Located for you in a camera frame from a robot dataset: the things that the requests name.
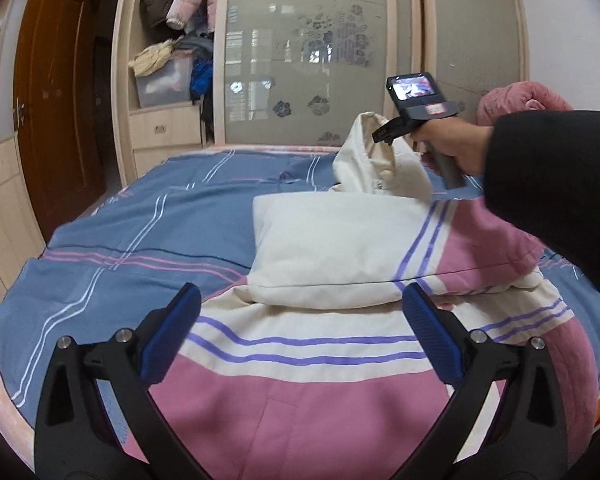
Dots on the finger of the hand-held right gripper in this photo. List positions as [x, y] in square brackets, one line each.
[392, 131]

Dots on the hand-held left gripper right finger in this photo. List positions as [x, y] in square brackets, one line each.
[432, 332]

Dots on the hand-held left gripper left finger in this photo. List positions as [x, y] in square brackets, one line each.
[172, 330]

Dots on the pink and white hooded jacket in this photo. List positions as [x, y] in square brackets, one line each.
[330, 240]

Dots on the person's right forearm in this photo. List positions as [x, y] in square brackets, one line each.
[555, 185]

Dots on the blue clothes pile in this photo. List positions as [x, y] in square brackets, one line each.
[201, 77]

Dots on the grey folded clothes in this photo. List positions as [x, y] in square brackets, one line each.
[195, 45]

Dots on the person's right hand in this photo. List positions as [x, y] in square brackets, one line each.
[460, 142]

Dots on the pink rolled quilt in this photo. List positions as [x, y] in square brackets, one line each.
[510, 100]

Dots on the blue striped bedsheet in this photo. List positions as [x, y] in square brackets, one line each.
[130, 220]

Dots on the beige wardrobe with glass doors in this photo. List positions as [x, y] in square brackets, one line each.
[305, 20]

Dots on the peach fleece blanket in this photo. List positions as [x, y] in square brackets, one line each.
[0, 390]

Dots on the beige bookshelf cabinet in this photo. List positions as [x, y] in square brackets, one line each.
[0, 200]

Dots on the clear plastic storage box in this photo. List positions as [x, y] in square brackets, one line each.
[165, 85]

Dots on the brown wooden door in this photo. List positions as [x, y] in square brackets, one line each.
[55, 110]

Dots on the pale yellow crumpled cloth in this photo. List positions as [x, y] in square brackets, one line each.
[152, 57]

